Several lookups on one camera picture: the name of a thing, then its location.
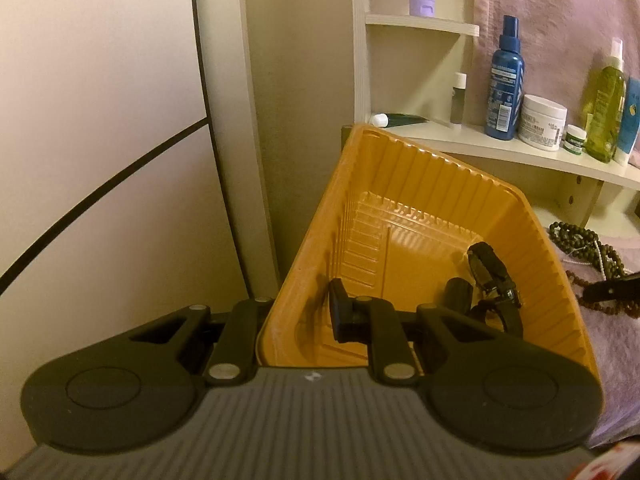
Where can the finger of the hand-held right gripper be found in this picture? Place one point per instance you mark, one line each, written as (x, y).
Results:
(620, 290)

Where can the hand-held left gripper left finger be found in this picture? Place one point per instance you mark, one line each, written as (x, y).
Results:
(250, 320)

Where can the black watch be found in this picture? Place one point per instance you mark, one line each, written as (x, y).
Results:
(492, 272)

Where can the white and blue tube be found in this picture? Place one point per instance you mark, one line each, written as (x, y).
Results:
(631, 125)

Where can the green spray bottle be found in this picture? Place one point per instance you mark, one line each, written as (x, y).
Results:
(606, 110)

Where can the pink fluffy mat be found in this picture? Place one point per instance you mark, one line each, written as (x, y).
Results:
(610, 360)

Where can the dark green tube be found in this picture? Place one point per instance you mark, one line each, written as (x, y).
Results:
(405, 120)

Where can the white cream jar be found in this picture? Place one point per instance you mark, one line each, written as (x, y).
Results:
(542, 122)

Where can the cream shelf unit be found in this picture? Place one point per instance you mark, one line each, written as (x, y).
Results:
(475, 144)

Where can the red and white object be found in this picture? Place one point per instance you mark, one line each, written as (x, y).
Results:
(607, 462)

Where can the orange plastic tray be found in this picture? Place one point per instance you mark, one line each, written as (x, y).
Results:
(415, 200)

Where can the blue spray bottle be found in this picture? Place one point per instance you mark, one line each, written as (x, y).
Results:
(504, 95)

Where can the pink hanging towel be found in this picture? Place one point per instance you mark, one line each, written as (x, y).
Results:
(550, 20)

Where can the white panel with black line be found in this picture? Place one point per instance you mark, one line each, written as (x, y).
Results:
(100, 110)

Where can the small green-label jar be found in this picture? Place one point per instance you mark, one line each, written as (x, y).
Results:
(574, 141)

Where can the small white-capped stick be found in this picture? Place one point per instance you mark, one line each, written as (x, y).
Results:
(458, 100)

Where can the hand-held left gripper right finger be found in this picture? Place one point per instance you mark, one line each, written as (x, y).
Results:
(341, 312)

